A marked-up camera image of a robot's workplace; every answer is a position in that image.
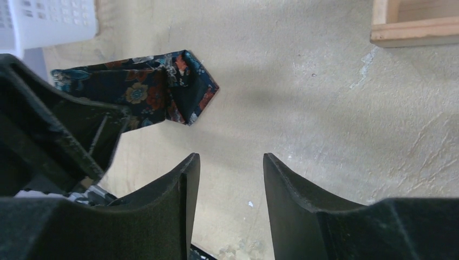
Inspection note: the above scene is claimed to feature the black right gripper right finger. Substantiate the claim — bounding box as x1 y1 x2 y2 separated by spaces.
263 153 458 259

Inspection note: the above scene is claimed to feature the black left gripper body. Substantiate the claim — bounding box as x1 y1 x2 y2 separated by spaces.
1 64 101 193

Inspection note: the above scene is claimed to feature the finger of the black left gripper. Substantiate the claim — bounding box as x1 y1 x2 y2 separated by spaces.
1 54 130 183

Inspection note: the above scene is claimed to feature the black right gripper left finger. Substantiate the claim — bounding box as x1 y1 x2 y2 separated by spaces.
1 153 200 259

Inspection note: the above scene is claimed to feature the navy floral patterned tie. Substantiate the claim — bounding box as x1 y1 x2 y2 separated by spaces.
50 50 219 131

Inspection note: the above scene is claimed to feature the white plastic basket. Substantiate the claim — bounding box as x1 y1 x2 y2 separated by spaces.
1 0 99 59

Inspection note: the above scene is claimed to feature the wooden compartment tray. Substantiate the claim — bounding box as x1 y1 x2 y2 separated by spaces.
370 0 458 48

